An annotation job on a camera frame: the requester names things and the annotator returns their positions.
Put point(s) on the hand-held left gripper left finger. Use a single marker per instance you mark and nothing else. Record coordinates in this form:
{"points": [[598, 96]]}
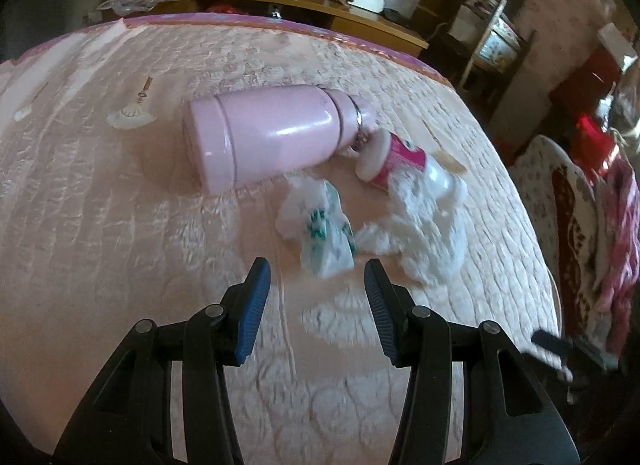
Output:
{"points": [[252, 315]]}

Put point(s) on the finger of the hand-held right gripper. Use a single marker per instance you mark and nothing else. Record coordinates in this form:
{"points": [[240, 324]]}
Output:
{"points": [[550, 343]]}

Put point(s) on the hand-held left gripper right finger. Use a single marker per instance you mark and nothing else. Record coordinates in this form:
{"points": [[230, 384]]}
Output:
{"points": [[382, 315]]}

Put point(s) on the white tissue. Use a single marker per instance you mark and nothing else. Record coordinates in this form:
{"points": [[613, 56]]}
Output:
{"points": [[425, 240]]}

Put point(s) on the clear wrapper with green print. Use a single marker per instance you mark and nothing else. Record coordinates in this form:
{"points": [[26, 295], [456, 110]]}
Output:
{"points": [[322, 230]]}

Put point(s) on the dark red patterned cloth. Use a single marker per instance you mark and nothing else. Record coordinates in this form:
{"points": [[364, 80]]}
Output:
{"points": [[575, 255]]}

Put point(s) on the pink knitted cloth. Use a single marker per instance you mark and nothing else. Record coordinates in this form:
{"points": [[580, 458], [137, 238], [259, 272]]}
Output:
{"points": [[620, 245]]}

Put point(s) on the pink quilted bedspread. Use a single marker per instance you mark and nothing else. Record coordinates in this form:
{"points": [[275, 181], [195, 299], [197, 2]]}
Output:
{"points": [[125, 245]]}

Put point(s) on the white bottle with pink label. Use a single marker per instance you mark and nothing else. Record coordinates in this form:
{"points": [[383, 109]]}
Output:
{"points": [[405, 160]]}

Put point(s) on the chair with floral cover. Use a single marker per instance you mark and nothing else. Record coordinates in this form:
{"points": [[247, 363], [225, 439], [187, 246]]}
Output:
{"points": [[540, 185]]}

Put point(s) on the small wooden stick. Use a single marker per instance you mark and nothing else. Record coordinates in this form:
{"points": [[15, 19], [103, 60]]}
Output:
{"points": [[447, 157]]}

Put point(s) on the pink thermos bottle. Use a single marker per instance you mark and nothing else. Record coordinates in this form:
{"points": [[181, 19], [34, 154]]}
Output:
{"points": [[270, 135]]}

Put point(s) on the small cream fan-shaped trinket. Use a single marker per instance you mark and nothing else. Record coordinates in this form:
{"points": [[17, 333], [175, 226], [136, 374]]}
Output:
{"points": [[131, 117]]}

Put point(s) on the red cabinet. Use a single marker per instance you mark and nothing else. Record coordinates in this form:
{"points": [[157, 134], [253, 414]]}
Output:
{"points": [[585, 95]]}

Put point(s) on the small white strip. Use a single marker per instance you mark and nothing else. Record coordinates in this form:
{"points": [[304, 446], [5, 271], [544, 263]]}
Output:
{"points": [[25, 112]]}

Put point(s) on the wooden cabinet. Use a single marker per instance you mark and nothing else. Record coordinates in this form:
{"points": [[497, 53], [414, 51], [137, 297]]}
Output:
{"points": [[300, 10]]}

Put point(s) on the wooden frame chair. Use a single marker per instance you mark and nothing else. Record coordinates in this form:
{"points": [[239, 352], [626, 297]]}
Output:
{"points": [[495, 40]]}

